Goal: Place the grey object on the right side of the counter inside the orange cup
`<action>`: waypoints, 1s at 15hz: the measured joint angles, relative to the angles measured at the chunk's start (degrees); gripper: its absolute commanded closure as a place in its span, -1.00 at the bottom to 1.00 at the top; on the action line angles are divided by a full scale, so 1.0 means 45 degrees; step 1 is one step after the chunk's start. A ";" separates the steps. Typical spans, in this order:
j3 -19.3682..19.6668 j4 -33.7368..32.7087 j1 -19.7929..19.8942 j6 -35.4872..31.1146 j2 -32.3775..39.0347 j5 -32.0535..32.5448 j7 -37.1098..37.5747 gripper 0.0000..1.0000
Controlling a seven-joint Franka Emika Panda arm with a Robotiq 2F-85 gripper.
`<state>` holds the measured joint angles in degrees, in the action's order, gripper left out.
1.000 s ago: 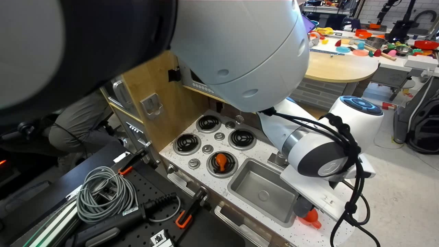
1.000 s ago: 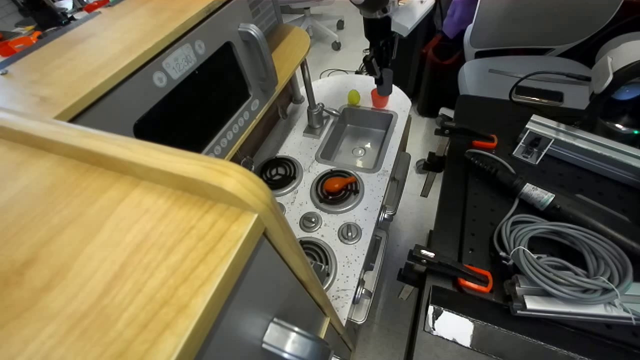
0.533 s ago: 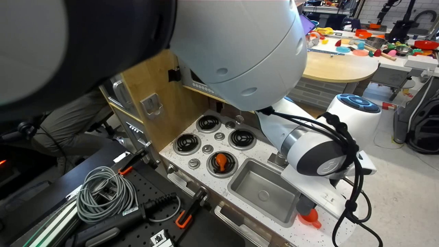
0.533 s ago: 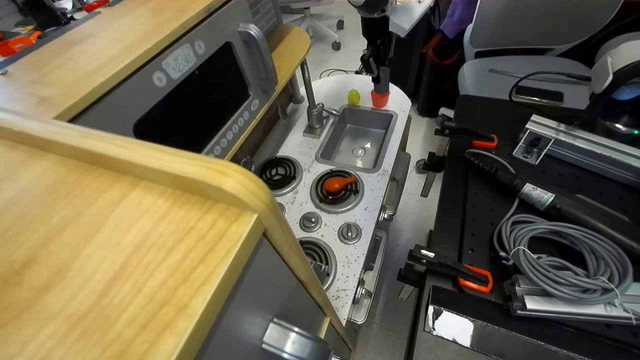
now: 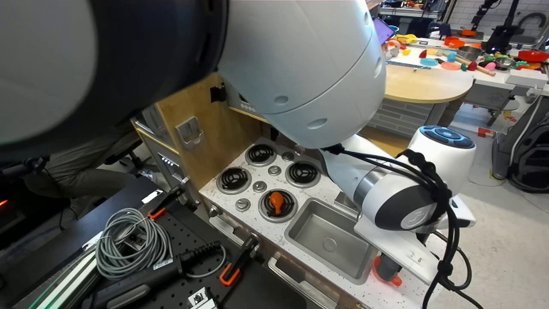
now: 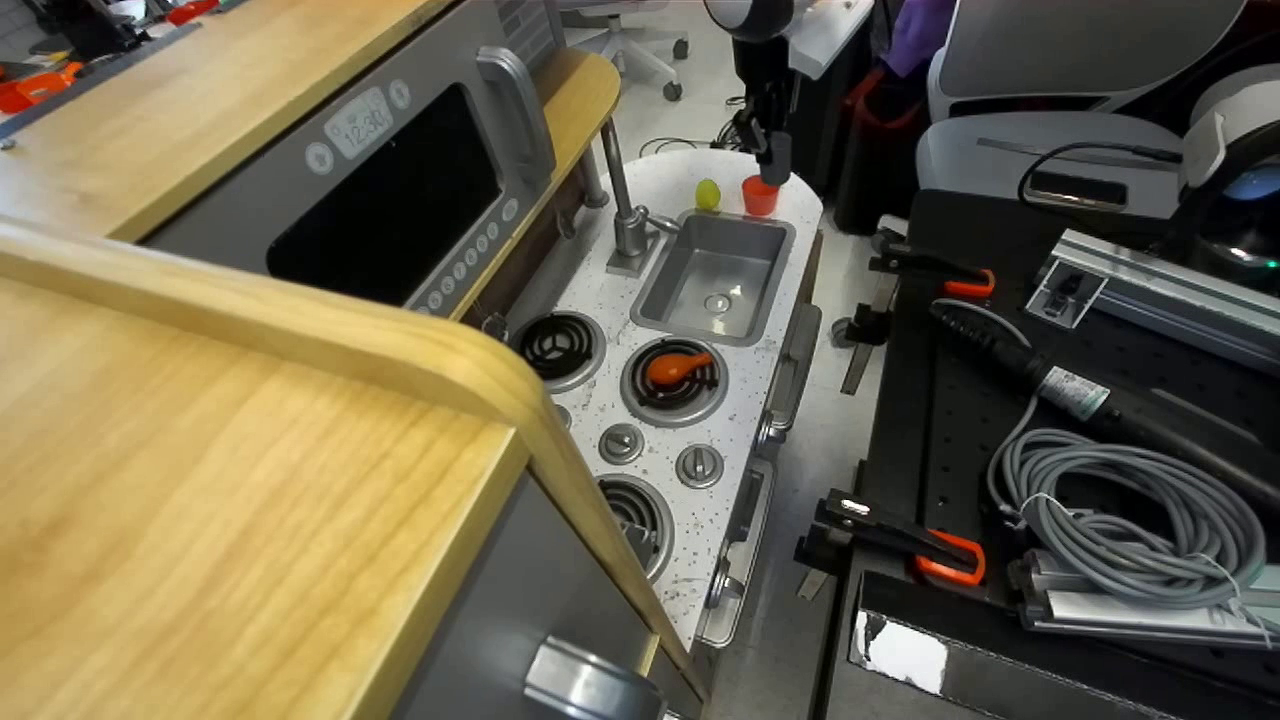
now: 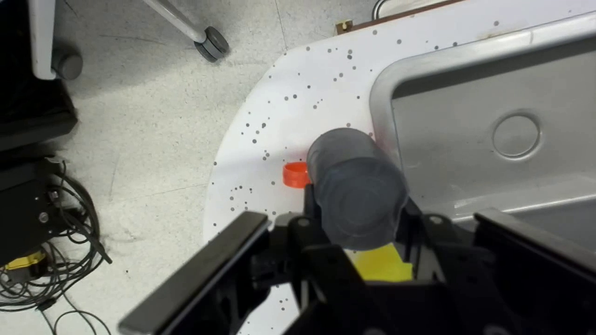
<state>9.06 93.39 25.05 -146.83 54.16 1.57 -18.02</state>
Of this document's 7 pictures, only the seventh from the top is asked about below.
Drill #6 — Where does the grey plastic sink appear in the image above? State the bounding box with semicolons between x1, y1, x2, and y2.
370;11;596;254

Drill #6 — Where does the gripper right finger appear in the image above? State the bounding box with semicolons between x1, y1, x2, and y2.
396;198;596;335

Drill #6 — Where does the yellow flat object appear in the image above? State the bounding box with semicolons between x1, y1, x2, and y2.
345;242;414;283

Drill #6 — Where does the white furniture leg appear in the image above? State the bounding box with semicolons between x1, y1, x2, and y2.
27;0;84;81

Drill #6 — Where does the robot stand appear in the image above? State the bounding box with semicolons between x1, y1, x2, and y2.
0;0;101;268

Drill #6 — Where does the toy kitchen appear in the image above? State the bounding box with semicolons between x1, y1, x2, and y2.
202;0;596;335

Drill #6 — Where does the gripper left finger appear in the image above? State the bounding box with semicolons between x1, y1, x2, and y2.
119;184;368;335

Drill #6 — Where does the chair leg with caster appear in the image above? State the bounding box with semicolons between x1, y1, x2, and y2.
142;0;230;63

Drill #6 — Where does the heap of black cables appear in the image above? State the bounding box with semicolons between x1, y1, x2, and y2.
0;161;113;335

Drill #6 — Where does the grey cylindrical cup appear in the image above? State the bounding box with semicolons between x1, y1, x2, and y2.
306;128;410;251

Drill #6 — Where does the orange cup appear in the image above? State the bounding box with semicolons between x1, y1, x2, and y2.
282;161;312;189

